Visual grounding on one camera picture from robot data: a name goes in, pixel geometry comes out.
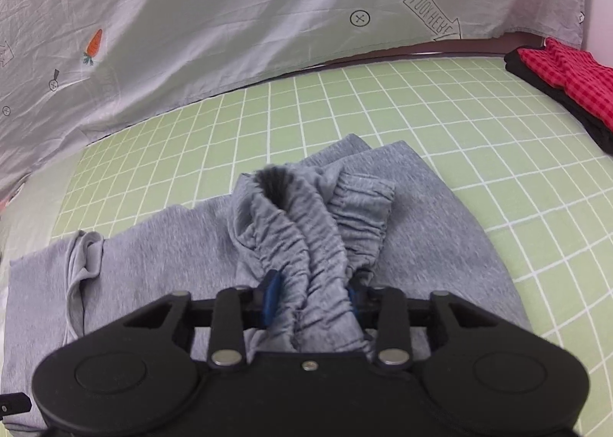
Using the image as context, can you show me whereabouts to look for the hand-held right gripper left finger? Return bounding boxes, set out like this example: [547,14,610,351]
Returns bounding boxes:
[123,269,283,369]

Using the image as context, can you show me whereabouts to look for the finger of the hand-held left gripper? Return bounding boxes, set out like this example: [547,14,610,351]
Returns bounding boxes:
[0,392,32,417]

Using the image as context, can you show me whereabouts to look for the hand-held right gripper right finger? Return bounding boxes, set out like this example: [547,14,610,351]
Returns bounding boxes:
[347,286,499,369]

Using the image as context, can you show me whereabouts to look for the grey sweatpants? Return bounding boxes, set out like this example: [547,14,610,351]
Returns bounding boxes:
[0,133,535,437]

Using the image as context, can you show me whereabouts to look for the green grid bed sheet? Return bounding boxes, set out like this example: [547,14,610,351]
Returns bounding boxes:
[52,53,613,419]

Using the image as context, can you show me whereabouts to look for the black folded garment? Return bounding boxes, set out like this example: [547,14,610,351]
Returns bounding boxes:
[504,46,613,155]

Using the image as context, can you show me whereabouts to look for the grey printed hanging sheet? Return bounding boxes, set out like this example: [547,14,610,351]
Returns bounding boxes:
[0,0,588,201]

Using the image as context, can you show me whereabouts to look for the red checked folded garment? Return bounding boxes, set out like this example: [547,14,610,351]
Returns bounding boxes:
[519,37,613,129]

